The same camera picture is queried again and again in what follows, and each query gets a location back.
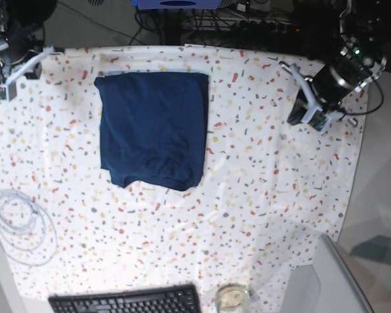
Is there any terrazzo patterned table cloth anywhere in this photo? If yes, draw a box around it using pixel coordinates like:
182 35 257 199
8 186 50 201
0 46 365 312

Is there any dark blue t-shirt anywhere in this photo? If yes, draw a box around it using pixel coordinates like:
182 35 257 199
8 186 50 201
94 72 209 192

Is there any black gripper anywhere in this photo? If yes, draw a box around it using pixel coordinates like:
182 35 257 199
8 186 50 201
0 21 44 65
287 61 358 126

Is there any black computer keyboard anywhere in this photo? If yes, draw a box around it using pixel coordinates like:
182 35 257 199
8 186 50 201
48 284 201 313

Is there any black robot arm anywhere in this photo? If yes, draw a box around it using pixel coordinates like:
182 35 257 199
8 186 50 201
0 0 57 65
280 1 387 133

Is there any coiled white cable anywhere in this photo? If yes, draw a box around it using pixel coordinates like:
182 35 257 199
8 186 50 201
0 189 59 267

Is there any clear glass jar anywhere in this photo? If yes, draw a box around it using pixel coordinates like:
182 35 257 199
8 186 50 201
215 284 251 313

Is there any black power strip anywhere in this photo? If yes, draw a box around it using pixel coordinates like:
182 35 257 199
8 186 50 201
237 19 301 33

